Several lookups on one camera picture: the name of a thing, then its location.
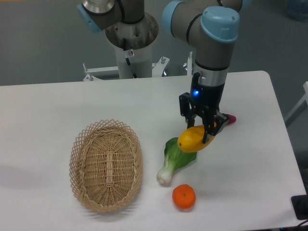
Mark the yellow mango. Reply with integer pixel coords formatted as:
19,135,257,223
177,125,215,153

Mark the woven wicker basket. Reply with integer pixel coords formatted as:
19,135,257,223
69,119,143,212

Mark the white frame at right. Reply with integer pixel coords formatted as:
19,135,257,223
284,81,308,127

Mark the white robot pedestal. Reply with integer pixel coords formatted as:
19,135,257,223
83,13,170,81

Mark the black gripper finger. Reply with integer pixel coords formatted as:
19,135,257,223
202,111,228,144
185,109,196,128

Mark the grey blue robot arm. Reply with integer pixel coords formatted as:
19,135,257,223
77,0,249,143

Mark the orange tangerine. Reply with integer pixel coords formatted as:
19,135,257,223
172,184,196,209

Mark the pink purple object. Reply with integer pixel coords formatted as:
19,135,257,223
222,113,236,126

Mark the green bok choy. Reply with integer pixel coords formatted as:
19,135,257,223
156,137,197,185

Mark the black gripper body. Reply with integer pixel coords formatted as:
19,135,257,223
179,72,224,120

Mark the black device at edge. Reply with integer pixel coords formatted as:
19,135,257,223
291,194,308,220

